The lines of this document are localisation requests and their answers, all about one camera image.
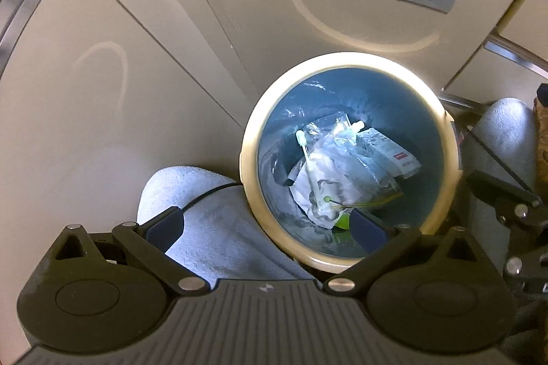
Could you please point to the green and white snack bag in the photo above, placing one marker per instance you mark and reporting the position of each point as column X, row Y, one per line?
column 342, row 230

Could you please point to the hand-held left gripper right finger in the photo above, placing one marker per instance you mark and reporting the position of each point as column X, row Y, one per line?
column 367, row 230

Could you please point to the blue bin liner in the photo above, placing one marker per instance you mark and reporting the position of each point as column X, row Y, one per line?
column 385, row 99

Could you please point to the white paper box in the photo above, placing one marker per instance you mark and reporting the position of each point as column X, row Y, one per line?
column 394, row 153

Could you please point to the clear spout pouch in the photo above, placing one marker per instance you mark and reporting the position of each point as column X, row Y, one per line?
column 338, row 133

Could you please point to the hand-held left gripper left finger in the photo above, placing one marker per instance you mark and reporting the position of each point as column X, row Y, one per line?
column 165, row 225

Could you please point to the person's right leg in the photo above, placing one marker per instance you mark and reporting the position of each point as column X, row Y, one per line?
column 505, row 142

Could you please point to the brown patterned object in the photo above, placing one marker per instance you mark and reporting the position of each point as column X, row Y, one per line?
column 541, row 121

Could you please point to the beige base cabinet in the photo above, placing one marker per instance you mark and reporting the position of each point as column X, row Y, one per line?
column 128, row 48

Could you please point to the light blue towel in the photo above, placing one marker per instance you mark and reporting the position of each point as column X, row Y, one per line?
column 222, row 236

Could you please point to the cream round trash bin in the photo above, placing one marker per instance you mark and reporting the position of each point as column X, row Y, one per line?
column 252, row 159

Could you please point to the white plastic stick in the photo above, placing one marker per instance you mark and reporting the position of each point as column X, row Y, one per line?
column 309, row 163

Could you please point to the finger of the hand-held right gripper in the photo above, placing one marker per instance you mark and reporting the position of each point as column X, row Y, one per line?
column 509, row 198
column 528, row 270

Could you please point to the clear plastic medical packaging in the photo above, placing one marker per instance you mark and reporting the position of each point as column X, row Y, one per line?
column 317, row 193

